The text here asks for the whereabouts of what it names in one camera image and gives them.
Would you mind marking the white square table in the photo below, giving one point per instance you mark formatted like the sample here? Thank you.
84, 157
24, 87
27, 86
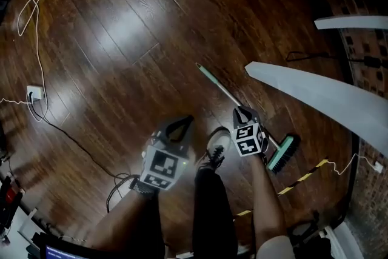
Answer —
318, 97

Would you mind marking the white power strip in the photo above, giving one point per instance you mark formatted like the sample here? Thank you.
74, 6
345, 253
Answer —
35, 93

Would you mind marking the person's white shirt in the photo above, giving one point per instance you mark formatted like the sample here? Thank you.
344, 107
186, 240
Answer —
276, 247

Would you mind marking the person's black trousers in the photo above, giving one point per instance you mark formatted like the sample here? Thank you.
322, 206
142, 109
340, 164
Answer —
213, 215

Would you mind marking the person's right forearm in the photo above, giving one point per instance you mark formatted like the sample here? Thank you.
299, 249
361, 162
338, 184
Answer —
268, 200

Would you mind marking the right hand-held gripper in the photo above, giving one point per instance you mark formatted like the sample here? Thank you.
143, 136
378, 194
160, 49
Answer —
247, 142

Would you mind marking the yellow black striped tape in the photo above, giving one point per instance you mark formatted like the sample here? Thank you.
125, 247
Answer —
306, 177

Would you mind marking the person's left forearm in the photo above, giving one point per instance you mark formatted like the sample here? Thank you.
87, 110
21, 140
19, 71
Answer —
127, 221

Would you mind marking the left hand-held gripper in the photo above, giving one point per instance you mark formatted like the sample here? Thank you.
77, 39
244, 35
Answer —
162, 163

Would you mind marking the person's right white shoe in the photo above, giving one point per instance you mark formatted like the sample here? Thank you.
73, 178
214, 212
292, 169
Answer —
216, 142

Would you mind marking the black patterned wristband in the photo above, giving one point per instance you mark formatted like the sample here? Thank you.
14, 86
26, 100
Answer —
144, 186

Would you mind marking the white wall socket with plug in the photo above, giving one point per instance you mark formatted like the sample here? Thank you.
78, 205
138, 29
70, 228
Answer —
378, 167

